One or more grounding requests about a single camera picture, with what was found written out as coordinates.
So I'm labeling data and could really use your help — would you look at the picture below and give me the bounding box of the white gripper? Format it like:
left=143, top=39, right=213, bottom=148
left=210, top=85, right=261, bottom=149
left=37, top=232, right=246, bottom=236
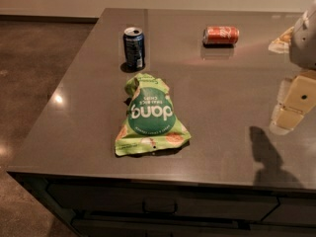
left=270, top=0, right=316, bottom=135

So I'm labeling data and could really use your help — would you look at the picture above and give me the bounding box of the green rice chip bag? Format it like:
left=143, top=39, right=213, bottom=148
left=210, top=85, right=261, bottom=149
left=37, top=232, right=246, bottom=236
left=115, top=73, right=191, bottom=156

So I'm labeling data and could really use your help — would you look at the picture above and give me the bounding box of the red coke can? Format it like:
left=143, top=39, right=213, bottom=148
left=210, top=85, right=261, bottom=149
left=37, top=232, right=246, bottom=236
left=202, top=26, right=239, bottom=45

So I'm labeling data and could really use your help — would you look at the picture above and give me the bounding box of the blue soda can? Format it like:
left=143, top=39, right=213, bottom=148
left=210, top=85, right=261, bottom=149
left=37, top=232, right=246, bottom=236
left=122, top=27, right=145, bottom=70

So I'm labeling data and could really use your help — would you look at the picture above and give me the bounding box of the dark drawer front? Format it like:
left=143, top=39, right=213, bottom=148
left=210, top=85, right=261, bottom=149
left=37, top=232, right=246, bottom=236
left=47, top=184, right=277, bottom=220

